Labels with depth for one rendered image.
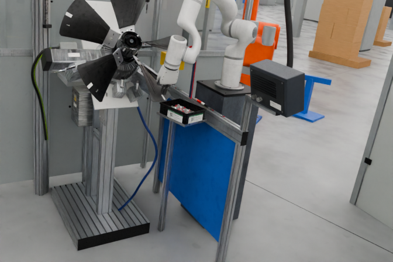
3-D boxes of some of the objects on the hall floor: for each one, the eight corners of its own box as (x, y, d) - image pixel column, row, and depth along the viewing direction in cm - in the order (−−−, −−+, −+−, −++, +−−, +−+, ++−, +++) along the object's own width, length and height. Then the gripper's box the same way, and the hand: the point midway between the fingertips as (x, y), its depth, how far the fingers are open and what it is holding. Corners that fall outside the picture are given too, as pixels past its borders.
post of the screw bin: (157, 229, 267) (170, 114, 240) (160, 227, 270) (174, 113, 243) (160, 232, 265) (173, 116, 238) (163, 230, 268) (177, 115, 241)
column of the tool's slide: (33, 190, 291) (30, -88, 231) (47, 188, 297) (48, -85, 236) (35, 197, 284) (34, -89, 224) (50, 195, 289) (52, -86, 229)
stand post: (95, 221, 267) (102, 88, 236) (108, 219, 271) (116, 87, 241) (97, 225, 263) (104, 90, 233) (110, 222, 268) (119, 89, 237)
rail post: (152, 190, 311) (162, 93, 285) (157, 189, 314) (167, 92, 287) (154, 193, 308) (165, 95, 282) (159, 192, 310) (169, 94, 284)
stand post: (84, 203, 285) (90, 38, 246) (96, 200, 289) (105, 38, 251) (86, 206, 281) (93, 40, 243) (99, 204, 286) (107, 40, 247)
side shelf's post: (81, 187, 303) (85, 79, 276) (86, 186, 306) (91, 79, 278) (83, 190, 300) (87, 80, 273) (88, 189, 302) (93, 80, 275)
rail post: (214, 262, 244) (235, 142, 218) (220, 260, 247) (241, 141, 220) (219, 266, 241) (240, 145, 215) (224, 264, 243) (245, 145, 217)
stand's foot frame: (51, 196, 287) (51, 186, 284) (113, 186, 311) (114, 176, 308) (77, 251, 238) (78, 239, 235) (148, 233, 263) (150, 222, 260)
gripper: (161, 68, 204) (153, 98, 214) (187, 68, 212) (178, 97, 222) (155, 60, 209) (148, 90, 219) (181, 60, 217) (172, 89, 227)
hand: (164, 90), depth 220 cm, fingers closed, pressing on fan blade
